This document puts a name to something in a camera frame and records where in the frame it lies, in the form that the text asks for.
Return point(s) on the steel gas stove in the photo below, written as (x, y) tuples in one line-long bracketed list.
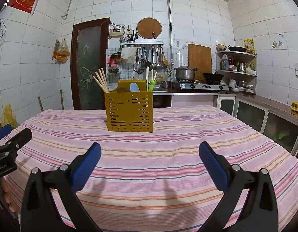
[(202, 87)]

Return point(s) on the dark liquid plastic jug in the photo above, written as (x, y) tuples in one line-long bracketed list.
[(224, 62)]

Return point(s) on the person's left hand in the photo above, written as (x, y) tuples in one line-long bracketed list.
[(11, 193)]

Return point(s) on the black wok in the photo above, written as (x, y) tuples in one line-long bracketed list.
[(213, 76)]

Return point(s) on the white power strip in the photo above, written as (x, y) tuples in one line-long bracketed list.
[(130, 32)]

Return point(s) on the dark wooden glass door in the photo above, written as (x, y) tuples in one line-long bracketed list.
[(89, 65)]

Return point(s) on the hanging bag of oranges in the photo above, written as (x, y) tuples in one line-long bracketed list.
[(61, 53)]

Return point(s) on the steel sink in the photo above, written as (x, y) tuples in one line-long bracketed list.
[(159, 91)]

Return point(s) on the yellow wall poster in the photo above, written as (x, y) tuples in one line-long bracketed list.
[(248, 46)]

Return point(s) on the round brown board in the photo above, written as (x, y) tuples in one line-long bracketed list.
[(149, 27)]

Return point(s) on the beige bowl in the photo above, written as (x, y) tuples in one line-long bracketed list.
[(221, 47)]

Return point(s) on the yellow plastic bag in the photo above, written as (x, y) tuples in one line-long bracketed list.
[(8, 117)]

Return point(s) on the white hanging cloth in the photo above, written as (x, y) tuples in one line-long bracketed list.
[(128, 54)]

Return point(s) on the yellow egg tray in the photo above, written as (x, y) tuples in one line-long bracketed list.
[(297, 108)]

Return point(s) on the yellow perforated utensil holder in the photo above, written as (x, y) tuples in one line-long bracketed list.
[(129, 111)]

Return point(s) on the white wall hook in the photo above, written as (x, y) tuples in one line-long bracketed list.
[(277, 44)]

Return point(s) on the grey wall pipe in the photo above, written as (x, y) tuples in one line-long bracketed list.
[(170, 17)]

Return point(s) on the steel pot with lid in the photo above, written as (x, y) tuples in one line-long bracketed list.
[(185, 73)]

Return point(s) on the wooden stick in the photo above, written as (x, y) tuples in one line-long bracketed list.
[(62, 99), (40, 104)]

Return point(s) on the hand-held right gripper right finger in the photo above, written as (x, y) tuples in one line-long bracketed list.
[(213, 166)]

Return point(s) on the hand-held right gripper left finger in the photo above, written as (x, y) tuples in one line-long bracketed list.
[(87, 166)]

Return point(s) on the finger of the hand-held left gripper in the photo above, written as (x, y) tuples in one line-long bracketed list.
[(1, 133), (18, 139)]

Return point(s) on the row of hanging kitchen utensils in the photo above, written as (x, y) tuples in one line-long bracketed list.
[(151, 60)]

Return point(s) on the metal wall rack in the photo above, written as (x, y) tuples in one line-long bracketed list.
[(141, 44)]

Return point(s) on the pink hanging item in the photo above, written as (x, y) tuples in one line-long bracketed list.
[(113, 59)]

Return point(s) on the kitchen counter cabinet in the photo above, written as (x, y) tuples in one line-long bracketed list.
[(253, 116)]

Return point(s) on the small steel cup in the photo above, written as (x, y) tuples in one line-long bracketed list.
[(166, 84)]

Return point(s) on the light blue silicone spoon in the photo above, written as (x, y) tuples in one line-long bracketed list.
[(134, 87)]

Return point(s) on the rectangular wooden cutting board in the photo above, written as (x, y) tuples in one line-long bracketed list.
[(199, 58)]

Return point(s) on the pink striped tablecloth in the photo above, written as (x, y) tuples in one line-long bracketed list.
[(163, 149)]

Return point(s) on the white controller box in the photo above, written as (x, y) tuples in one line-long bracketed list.
[(115, 32)]

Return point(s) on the white corner shelf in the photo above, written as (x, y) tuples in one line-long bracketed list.
[(236, 72)]

